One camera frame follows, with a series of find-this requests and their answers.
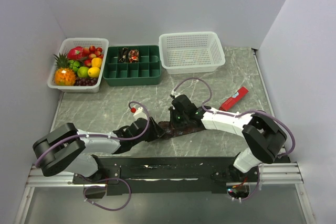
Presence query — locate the brown floral necktie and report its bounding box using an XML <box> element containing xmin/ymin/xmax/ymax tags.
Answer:
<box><xmin>158</xmin><ymin>121</ymin><xmax>205</xmax><ymax>140</ymax></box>

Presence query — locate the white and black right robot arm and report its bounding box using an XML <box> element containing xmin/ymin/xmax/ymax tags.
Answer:
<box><xmin>169</xmin><ymin>94</ymin><xmax>287</xmax><ymax>182</ymax></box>

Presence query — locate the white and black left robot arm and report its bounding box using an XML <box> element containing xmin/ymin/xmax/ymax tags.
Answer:
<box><xmin>33</xmin><ymin>118</ymin><xmax>165</xmax><ymax>183</ymax></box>

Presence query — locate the red rectangular box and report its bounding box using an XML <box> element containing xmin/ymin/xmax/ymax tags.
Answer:
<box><xmin>219</xmin><ymin>87</ymin><xmax>249</xmax><ymax>111</ymax></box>

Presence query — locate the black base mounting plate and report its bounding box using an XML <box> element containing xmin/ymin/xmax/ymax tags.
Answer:
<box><xmin>72</xmin><ymin>157</ymin><xmax>258</xmax><ymax>196</ymax></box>

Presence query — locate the white perforated empty basket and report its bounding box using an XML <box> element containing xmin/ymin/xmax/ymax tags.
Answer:
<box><xmin>159</xmin><ymin>31</ymin><xmax>226</xmax><ymax>75</ymax></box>

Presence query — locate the green compartment organizer tray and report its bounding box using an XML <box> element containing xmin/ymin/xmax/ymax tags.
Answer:
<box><xmin>103</xmin><ymin>45</ymin><xmax>162</xmax><ymax>87</ymax></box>

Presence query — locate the yellow lemon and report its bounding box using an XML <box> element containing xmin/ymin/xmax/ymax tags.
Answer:
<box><xmin>88</xmin><ymin>67</ymin><xmax>101</xmax><ymax>78</ymax></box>

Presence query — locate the red patterned rolled tie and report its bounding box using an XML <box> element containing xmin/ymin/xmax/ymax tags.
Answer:
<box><xmin>128</xmin><ymin>49</ymin><xmax>139</xmax><ymax>63</ymax></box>

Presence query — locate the dark rolled tie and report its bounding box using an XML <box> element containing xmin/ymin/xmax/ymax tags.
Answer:
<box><xmin>118</xmin><ymin>47</ymin><xmax>129</xmax><ymax>63</ymax></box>

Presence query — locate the orange fruit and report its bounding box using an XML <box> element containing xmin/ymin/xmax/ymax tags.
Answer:
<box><xmin>91</xmin><ymin>57</ymin><xmax>102</xmax><ymax>69</ymax></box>

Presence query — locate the green apple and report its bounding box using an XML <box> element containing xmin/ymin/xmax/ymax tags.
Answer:
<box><xmin>77</xmin><ymin>66</ymin><xmax>89</xmax><ymax>78</ymax></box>

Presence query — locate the dark green fruit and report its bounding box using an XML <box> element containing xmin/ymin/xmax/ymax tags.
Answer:
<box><xmin>68</xmin><ymin>60</ymin><xmax>81</xmax><ymax>73</ymax></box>

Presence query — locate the orange pineapple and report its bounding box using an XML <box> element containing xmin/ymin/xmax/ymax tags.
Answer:
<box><xmin>54</xmin><ymin>53</ymin><xmax>76</xmax><ymax>86</ymax></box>

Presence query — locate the pink dragon fruit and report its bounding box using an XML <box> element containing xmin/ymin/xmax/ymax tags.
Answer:
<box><xmin>67</xmin><ymin>47</ymin><xmax>83</xmax><ymax>60</ymax></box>

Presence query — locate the white fruit basket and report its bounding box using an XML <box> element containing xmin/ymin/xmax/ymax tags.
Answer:
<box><xmin>47</xmin><ymin>38</ymin><xmax>109</xmax><ymax>93</ymax></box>

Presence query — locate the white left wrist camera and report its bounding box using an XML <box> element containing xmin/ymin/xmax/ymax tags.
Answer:
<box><xmin>131</xmin><ymin>106</ymin><xmax>148</xmax><ymax>120</ymax></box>

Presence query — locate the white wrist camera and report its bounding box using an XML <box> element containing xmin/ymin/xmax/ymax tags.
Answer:
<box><xmin>170</xmin><ymin>90</ymin><xmax>181</xmax><ymax>99</ymax></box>
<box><xmin>131</xmin><ymin>106</ymin><xmax>148</xmax><ymax>120</ymax></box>

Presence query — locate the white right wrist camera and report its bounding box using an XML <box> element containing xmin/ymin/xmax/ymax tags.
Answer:
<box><xmin>170</xmin><ymin>90</ymin><xmax>181</xmax><ymax>99</ymax></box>

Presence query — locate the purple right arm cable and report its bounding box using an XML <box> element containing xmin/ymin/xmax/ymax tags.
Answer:
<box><xmin>173</xmin><ymin>77</ymin><xmax>296</xmax><ymax>204</ymax></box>

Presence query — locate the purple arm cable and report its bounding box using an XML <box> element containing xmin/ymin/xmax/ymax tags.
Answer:
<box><xmin>35</xmin><ymin>100</ymin><xmax>151</xmax><ymax>211</ymax></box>
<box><xmin>173</xmin><ymin>77</ymin><xmax>296</xmax><ymax>204</ymax></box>

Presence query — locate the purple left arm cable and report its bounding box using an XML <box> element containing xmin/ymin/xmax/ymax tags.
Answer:
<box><xmin>35</xmin><ymin>100</ymin><xmax>151</xmax><ymax>211</ymax></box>

